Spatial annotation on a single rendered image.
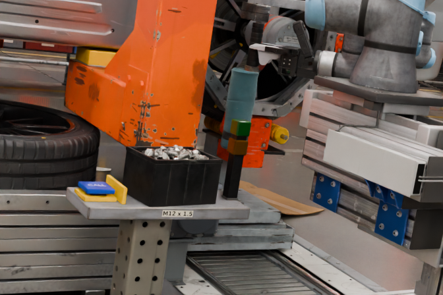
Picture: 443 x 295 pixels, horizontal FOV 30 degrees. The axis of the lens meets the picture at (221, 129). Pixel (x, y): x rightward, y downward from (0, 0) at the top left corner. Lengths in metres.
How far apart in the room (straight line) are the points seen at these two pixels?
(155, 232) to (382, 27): 0.73
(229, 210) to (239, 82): 0.64
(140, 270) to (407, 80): 0.78
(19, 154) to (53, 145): 0.10
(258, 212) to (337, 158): 1.27
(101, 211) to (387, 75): 0.71
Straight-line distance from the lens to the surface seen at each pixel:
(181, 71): 2.16
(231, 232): 2.89
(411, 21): 1.84
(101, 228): 2.28
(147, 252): 2.05
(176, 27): 2.14
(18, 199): 2.18
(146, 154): 2.01
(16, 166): 2.27
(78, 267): 2.30
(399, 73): 1.83
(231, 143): 2.11
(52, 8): 2.57
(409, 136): 1.73
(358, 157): 1.66
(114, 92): 2.36
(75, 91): 2.68
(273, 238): 2.99
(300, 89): 2.86
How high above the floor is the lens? 0.98
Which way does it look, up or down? 10 degrees down
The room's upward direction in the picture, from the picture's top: 9 degrees clockwise
